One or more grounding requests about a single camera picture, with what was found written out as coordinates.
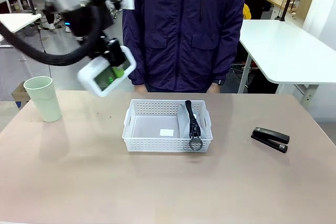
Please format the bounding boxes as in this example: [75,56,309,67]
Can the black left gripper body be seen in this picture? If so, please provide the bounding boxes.
[64,0,119,61]

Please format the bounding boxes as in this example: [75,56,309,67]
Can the pale green plastic cup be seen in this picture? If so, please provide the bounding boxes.
[23,76,63,123]

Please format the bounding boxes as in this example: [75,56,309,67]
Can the black stapler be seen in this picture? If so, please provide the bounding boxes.
[250,126,291,154]

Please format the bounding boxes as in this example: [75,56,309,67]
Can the person left forearm purple sleeve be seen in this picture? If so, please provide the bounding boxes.
[210,19,246,86]

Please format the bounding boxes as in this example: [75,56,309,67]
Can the person right forearm purple sleeve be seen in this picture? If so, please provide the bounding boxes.
[121,8,148,86]

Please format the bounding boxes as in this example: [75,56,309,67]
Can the white perforated plastic basket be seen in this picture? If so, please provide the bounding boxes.
[121,99,214,153]

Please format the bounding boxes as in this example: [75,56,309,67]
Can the person left hand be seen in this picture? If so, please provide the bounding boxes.
[206,82,221,94]

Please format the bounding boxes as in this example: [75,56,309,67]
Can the background person black trousers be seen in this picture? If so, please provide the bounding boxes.
[41,5,72,34]

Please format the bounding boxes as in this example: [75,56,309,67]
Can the black stand pole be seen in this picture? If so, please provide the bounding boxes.
[25,0,38,15]

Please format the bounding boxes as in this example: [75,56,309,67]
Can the small white table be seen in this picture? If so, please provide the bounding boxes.
[0,13,43,63]

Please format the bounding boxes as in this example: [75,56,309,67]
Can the person purple jacket torso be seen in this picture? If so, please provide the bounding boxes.
[121,0,247,94]

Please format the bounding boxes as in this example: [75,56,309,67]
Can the brown cardboard box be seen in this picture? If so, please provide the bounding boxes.
[11,80,32,110]

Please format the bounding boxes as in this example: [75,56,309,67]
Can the yellow bag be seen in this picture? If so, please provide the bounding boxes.
[243,3,252,20]

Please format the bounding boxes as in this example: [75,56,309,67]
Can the large white table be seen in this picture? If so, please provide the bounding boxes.
[237,19,336,105]

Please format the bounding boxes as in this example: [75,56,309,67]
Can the wooden top table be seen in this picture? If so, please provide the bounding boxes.
[265,0,300,15]

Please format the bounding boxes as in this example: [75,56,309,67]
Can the thin black hanging cable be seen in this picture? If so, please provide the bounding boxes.
[36,23,53,78]

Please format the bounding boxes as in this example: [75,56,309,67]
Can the black corrugated cable conduit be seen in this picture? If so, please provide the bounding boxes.
[0,3,106,67]

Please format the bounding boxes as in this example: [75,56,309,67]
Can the black strap with ring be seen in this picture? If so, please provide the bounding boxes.
[176,100,208,153]

